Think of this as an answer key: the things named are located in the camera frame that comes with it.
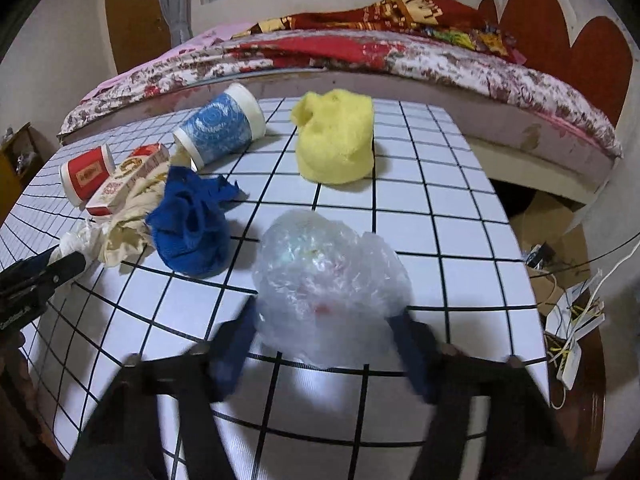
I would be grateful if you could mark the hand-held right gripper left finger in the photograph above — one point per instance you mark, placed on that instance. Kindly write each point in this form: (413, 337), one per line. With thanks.
(230, 355)

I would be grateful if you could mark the red paper cup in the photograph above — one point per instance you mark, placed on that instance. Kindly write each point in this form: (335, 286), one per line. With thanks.
(85, 175)

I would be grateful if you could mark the small electronic device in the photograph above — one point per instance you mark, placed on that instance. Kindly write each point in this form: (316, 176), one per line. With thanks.
(540, 255)

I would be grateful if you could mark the red and white carton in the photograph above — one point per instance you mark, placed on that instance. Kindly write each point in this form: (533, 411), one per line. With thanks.
(125, 175)

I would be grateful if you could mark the white bed frame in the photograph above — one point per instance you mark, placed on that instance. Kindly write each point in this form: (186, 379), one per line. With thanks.
(540, 180)

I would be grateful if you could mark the red scalloped headboard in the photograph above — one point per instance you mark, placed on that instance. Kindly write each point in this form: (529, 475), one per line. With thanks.
(540, 20)

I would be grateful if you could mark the wooden door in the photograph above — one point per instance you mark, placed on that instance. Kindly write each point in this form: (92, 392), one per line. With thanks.
(135, 10)

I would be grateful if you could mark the red printed blanket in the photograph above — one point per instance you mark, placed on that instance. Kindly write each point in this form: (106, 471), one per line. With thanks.
(400, 15)

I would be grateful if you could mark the cardboard box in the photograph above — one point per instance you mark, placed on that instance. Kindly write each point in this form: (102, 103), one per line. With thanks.
(545, 220)

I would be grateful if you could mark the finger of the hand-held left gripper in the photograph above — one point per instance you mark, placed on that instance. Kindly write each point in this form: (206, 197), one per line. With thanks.
(67, 264)

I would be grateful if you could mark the white power strip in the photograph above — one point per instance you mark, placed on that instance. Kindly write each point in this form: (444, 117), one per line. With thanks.
(570, 350)

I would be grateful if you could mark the cream crumpled cloth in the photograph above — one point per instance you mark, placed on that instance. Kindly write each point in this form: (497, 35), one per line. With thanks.
(125, 235)

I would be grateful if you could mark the yellow knitted cloth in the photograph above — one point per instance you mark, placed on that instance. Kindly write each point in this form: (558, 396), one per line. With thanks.
(330, 145)

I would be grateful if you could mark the white plastic bag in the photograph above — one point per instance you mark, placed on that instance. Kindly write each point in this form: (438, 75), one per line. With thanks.
(82, 237)

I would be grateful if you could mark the pink cloth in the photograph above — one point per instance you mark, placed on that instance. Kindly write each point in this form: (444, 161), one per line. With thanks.
(215, 37)

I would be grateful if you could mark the bed with floral blanket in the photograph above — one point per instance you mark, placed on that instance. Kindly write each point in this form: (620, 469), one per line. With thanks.
(450, 75)

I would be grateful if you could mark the clear plastic bag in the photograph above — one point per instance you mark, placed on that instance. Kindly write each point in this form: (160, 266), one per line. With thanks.
(330, 280)

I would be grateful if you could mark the blue cloth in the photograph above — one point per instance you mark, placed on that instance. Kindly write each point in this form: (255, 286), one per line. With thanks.
(190, 230)

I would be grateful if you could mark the grey curtain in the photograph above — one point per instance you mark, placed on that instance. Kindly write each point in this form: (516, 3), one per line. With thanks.
(172, 0)

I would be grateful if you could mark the blue patterned paper cup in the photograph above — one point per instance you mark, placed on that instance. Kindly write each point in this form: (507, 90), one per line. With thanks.
(220, 125)

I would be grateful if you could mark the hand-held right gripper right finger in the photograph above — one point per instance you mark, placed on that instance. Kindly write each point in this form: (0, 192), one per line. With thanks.
(415, 355)

